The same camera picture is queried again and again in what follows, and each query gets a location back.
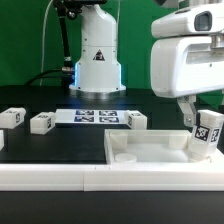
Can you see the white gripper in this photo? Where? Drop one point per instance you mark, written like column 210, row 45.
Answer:
column 188, row 55

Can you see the white square table top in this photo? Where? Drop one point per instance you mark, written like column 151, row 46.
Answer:
column 146, row 146

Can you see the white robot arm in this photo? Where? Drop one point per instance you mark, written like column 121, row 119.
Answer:
column 98, row 73

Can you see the white obstacle fence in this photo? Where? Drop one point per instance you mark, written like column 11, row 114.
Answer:
column 205, row 175

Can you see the white marker base plate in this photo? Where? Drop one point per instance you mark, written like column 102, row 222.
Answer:
column 89, row 116

